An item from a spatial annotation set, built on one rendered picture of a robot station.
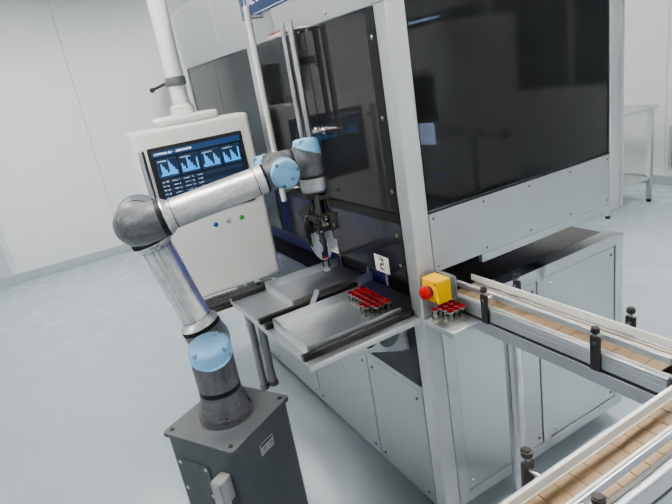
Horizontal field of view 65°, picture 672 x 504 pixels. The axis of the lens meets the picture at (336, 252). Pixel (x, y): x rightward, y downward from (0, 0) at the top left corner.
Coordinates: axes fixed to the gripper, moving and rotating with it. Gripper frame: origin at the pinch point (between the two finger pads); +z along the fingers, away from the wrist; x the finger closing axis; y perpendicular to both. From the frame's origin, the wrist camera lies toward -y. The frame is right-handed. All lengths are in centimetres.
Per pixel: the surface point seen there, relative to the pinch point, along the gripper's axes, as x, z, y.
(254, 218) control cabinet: 9, 5, -84
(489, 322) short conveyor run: 32, 24, 34
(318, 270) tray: 20, 25, -49
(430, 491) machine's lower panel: 21, 100, 8
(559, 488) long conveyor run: -8, 20, 90
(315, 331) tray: -6.8, 24.9, -2.3
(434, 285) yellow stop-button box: 21.3, 11.2, 25.1
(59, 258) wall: -80, 100, -539
